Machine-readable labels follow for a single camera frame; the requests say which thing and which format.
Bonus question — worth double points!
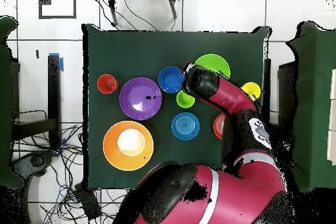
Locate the black bench frame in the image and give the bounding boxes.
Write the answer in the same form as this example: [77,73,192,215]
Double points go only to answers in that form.
[11,54,62,151]

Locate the orange cup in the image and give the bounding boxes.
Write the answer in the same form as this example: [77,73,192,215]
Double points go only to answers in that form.
[96,74,119,95]

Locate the orange bowl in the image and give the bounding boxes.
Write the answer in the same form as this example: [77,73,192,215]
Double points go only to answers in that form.
[213,112,227,140]

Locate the green cloth covered side table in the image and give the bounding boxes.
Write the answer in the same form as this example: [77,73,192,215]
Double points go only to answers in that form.
[0,16,24,189]
[285,21,336,193]

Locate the yellow cup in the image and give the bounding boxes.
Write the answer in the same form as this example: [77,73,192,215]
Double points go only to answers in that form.
[240,81,262,102]

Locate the black office chair base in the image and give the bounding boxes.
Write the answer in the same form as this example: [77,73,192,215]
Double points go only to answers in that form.
[11,150,56,179]

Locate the dark blue bowl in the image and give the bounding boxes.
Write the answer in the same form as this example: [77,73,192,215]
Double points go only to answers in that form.
[157,66,185,94]

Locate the green cup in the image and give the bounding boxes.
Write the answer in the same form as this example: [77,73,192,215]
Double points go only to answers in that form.
[176,89,196,109]

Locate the dark green tablecloth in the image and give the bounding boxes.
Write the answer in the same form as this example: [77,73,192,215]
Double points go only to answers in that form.
[81,23,271,190]

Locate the light blue bowl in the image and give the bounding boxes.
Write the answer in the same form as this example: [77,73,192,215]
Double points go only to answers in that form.
[171,112,201,141]

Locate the tangle of floor cables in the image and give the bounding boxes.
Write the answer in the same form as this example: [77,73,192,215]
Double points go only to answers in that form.
[11,109,140,224]

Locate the large yellow-orange bowl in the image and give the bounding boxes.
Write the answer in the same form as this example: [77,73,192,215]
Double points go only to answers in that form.
[102,120,155,171]

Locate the purple bowl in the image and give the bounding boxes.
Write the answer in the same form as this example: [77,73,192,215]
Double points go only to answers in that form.
[119,77,163,122]

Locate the black side frame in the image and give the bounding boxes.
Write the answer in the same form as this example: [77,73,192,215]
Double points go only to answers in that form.
[262,58,296,130]

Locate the blue tape strip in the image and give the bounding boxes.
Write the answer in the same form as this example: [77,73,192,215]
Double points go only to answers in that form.
[48,52,64,72]

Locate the black power strip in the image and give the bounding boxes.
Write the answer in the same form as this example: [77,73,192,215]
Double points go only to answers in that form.
[74,183,102,221]

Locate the green bowl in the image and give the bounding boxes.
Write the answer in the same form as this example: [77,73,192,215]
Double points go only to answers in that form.
[194,53,231,79]

